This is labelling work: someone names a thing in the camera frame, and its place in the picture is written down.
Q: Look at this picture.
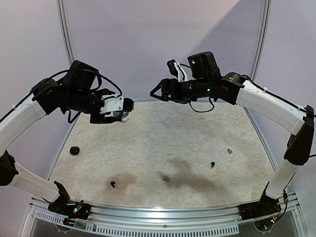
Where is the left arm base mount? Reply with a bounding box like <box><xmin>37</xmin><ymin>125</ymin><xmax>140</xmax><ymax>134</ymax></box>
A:
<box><xmin>48</xmin><ymin>181</ymin><xmax>92</xmax><ymax>220</ymax></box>

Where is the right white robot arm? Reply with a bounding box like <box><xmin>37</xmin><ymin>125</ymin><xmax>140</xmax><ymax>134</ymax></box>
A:
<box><xmin>150</xmin><ymin>51</ymin><xmax>316</xmax><ymax>215</ymax></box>

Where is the aluminium front rail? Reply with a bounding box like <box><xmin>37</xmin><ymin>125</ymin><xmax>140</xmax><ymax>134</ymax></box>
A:
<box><xmin>22</xmin><ymin>193</ymin><xmax>308</xmax><ymax>237</ymax></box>

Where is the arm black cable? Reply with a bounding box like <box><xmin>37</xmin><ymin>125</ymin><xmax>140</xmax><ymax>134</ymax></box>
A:
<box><xmin>177</xmin><ymin>63</ymin><xmax>316</xmax><ymax>117</ymax></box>
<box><xmin>49</xmin><ymin>69</ymin><xmax>123</xmax><ymax>123</ymax></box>

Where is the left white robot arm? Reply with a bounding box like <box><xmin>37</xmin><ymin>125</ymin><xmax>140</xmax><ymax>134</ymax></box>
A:
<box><xmin>0</xmin><ymin>60</ymin><xmax>134</xmax><ymax>214</ymax></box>

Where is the left aluminium frame post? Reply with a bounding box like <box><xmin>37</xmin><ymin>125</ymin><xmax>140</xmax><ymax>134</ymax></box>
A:
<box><xmin>56</xmin><ymin>0</ymin><xmax>74</xmax><ymax>65</ymax></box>

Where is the blue-grey charging case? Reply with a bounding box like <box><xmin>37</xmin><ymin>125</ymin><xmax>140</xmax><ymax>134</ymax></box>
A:
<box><xmin>112</xmin><ymin>111</ymin><xmax>129</xmax><ymax>119</ymax></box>

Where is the right aluminium frame post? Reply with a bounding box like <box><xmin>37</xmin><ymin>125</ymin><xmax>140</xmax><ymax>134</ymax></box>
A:
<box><xmin>250</xmin><ymin>0</ymin><xmax>272</xmax><ymax>80</ymax></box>

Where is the aluminium frame post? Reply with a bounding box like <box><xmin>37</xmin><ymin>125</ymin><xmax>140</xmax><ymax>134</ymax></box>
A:
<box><xmin>250</xmin><ymin>0</ymin><xmax>272</xmax><ymax>80</ymax></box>
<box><xmin>56</xmin><ymin>0</ymin><xmax>74</xmax><ymax>65</ymax></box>

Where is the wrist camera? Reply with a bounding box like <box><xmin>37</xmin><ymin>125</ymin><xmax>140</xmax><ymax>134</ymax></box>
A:
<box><xmin>100</xmin><ymin>94</ymin><xmax>134</xmax><ymax>114</ymax></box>
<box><xmin>167</xmin><ymin>59</ymin><xmax>188</xmax><ymax>82</ymax></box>

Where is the black charging case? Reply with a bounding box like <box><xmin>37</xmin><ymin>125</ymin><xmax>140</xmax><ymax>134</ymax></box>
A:
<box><xmin>69</xmin><ymin>146</ymin><xmax>80</xmax><ymax>156</ymax></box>

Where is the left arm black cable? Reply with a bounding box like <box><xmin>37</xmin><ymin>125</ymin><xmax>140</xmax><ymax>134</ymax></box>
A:
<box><xmin>49</xmin><ymin>69</ymin><xmax>123</xmax><ymax>123</ymax></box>

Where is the white earbud charging case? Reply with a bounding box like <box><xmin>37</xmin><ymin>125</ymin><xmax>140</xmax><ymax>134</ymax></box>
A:
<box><xmin>120</xmin><ymin>117</ymin><xmax>128</xmax><ymax>123</ymax></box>

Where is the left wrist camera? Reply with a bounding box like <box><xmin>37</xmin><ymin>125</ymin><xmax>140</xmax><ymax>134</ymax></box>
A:
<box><xmin>100</xmin><ymin>94</ymin><xmax>134</xmax><ymax>114</ymax></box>

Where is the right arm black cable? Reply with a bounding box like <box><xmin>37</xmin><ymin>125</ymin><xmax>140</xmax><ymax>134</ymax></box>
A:
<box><xmin>177</xmin><ymin>63</ymin><xmax>316</xmax><ymax>117</ymax></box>

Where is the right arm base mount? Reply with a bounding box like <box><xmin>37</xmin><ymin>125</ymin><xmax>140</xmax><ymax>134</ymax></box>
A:
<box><xmin>238</xmin><ymin>182</ymin><xmax>288</xmax><ymax>223</ymax></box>

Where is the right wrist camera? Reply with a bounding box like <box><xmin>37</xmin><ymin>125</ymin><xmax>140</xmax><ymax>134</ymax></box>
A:
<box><xmin>167</xmin><ymin>59</ymin><xmax>188</xmax><ymax>82</ymax></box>

